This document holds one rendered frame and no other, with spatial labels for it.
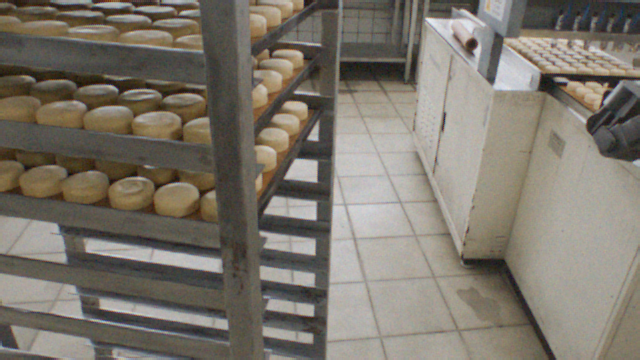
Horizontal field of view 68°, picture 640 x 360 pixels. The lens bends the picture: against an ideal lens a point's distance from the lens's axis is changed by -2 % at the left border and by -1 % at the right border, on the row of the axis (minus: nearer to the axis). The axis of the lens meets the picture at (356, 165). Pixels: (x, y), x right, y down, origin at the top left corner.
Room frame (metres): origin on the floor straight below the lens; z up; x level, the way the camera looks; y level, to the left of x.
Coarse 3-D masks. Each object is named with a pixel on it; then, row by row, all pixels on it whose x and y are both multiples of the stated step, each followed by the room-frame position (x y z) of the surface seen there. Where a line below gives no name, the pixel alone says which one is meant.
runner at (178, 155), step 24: (0, 120) 0.43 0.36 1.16; (0, 144) 0.43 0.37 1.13; (24, 144) 0.43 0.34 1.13; (48, 144) 0.43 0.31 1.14; (72, 144) 0.42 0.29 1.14; (96, 144) 0.42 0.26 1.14; (120, 144) 0.42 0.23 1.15; (144, 144) 0.41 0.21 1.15; (168, 144) 0.41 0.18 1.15; (192, 144) 0.41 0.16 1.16; (192, 168) 0.41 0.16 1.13
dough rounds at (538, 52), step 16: (512, 48) 2.01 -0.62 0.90; (528, 48) 1.96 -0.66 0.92; (544, 48) 2.01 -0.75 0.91; (560, 48) 2.01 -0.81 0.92; (576, 48) 2.02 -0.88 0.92; (592, 48) 2.04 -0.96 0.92; (544, 64) 1.72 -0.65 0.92; (560, 64) 1.73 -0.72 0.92; (576, 64) 1.75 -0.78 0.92; (592, 64) 1.77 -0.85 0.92; (608, 64) 1.79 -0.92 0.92
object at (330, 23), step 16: (336, 16) 0.82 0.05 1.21; (336, 32) 0.82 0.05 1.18; (336, 64) 0.82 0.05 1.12; (320, 80) 0.82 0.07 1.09; (336, 80) 0.82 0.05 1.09; (336, 96) 0.83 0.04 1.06; (336, 112) 0.84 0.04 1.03; (320, 128) 0.82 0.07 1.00; (336, 128) 0.84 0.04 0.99; (320, 176) 0.82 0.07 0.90; (320, 208) 0.82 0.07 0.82; (320, 240) 0.82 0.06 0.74; (320, 336) 0.82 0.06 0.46
